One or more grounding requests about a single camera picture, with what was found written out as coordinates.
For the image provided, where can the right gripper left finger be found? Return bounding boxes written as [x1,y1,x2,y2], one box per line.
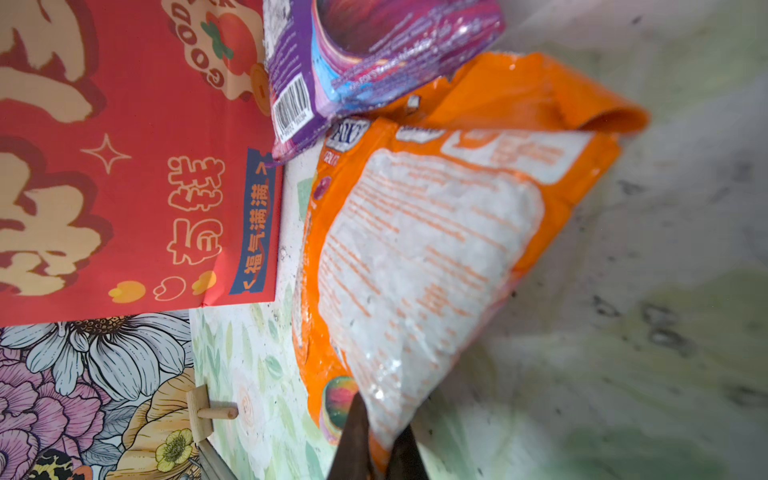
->
[326,393,372,480]

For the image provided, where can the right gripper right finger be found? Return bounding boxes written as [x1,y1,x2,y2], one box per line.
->
[386,426,429,480]

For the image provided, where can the orange snack packet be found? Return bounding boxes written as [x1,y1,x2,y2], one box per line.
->
[292,53,650,479]

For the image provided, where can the red paper gift bag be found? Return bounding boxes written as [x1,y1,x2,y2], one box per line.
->
[1,1,282,326]

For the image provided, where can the purple snack packet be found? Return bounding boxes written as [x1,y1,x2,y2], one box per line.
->
[263,0,505,163]

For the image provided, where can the wooden stick tool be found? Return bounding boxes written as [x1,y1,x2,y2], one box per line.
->
[186,385,239,480]

